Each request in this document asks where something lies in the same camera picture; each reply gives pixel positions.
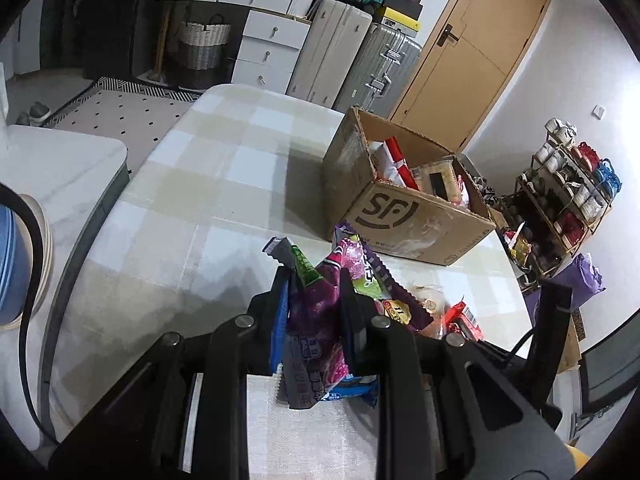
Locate purple grape candy bag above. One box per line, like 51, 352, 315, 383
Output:
262, 221, 433, 410

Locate red black wafer packet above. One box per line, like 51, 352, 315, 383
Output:
444, 300, 484, 341

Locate brown SF cardboard box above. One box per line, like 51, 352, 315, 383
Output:
322, 107, 495, 266

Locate clear cracker sandwich packet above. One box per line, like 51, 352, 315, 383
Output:
411, 156, 470, 208

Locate orange egg cake packet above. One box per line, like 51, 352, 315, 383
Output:
409, 283, 449, 339

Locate blue Oreo cookie packet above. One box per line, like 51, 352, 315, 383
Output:
322, 375, 378, 408

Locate red white snack packet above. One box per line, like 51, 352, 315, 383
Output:
368, 136, 420, 191

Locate shoe rack with shoes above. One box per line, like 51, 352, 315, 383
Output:
499, 118, 622, 294

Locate silver grey suitcase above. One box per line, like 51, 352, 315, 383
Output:
333, 23, 422, 117

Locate dotted floor rug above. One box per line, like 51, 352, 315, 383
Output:
46, 77, 200, 172

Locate beige plate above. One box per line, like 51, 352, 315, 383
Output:
1, 194, 54, 330

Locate stacked blue bowls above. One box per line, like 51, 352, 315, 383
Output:
0, 206, 32, 325

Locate beige suitcase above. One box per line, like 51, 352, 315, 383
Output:
286, 0, 372, 108

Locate yellow black box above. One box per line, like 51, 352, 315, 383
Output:
375, 6, 420, 38

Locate woven laundry basket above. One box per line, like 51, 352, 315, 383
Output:
176, 13, 231, 90

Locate white drawer desk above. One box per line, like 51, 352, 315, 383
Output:
154, 0, 314, 93

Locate wooden door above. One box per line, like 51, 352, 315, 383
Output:
390, 0, 550, 152

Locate black cable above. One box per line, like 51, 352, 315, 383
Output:
0, 182, 61, 447

